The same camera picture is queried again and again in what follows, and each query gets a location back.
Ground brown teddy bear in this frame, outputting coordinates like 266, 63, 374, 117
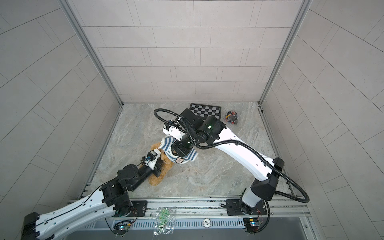
148, 142, 175, 187

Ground blue white striped sweater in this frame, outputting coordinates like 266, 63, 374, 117
159, 135, 199, 164

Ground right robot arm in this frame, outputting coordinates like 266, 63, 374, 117
163, 109, 284, 215

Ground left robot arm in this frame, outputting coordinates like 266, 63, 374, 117
21, 156, 164, 240

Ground black white chessboard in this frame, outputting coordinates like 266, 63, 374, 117
189, 103, 222, 120

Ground bag of colourful small parts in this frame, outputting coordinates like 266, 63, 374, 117
225, 111, 239, 125

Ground clear bag with green parts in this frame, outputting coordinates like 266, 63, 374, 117
154, 208, 176, 236

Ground left circuit board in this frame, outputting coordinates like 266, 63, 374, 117
113, 220, 133, 236

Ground circuit board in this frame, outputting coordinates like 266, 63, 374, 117
113, 220, 133, 236
243, 218, 260, 234

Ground round white sticker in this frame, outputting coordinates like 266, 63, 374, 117
203, 218, 212, 228

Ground right circuit board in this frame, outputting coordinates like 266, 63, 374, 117
243, 218, 260, 234

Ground black corrugated cable hose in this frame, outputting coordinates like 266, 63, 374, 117
153, 107, 310, 234

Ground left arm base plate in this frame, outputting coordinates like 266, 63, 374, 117
112, 200, 148, 218

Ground aluminium mounting rail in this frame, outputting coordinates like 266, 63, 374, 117
58, 196, 311, 222

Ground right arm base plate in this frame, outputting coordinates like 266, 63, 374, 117
221, 199, 268, 216

